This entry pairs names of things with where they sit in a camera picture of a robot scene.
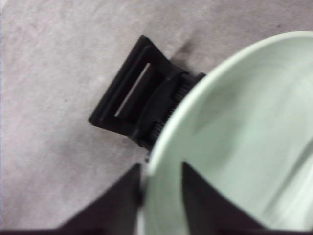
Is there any black plastic dish rack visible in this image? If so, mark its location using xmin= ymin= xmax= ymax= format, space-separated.
xmin=88 ymin=35 xmax=207 ymax=164

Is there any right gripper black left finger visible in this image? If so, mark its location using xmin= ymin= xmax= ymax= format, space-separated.
xmin=52 ymin=163 xmax=144 ymax=235

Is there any green plate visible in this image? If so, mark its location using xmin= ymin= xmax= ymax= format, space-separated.
xmin=136 ymin=31 xmax=313 ymax=235

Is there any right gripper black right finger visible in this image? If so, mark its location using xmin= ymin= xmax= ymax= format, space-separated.
xmin=181 ymin=161 xmax=268 ymax=235

